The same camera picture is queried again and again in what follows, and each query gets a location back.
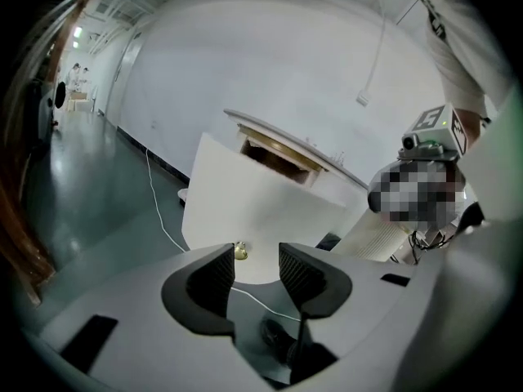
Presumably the person's black shoe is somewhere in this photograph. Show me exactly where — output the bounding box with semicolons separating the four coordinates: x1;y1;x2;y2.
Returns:
261;318;297;365

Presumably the person's white shirt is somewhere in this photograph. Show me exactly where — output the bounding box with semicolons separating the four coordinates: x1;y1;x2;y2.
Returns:
422;0;516;116

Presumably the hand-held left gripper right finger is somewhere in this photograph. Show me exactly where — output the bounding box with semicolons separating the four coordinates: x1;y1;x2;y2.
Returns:
279;243;450;392

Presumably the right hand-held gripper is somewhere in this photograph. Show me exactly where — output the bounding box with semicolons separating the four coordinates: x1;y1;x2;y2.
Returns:
367;103;468;265

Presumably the cardboard box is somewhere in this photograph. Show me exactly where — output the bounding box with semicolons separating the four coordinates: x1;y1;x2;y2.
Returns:
71;91;93;112

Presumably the white hanging cable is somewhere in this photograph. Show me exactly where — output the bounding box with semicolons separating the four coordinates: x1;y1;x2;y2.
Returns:
362;0;389;96

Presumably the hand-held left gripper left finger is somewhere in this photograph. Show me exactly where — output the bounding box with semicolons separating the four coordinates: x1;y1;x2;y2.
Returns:
36;243;283;392

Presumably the black round chair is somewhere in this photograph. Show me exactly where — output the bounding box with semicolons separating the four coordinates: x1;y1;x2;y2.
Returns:
53;82;68;112

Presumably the white door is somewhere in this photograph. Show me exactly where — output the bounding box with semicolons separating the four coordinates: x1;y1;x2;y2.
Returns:
106;34;144;118

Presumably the person's right forearm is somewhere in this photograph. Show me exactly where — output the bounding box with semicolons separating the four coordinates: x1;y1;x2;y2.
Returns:
455;108;483;154

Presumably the white floor cable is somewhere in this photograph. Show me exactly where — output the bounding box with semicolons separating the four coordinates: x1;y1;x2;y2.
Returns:
145;147;303;324

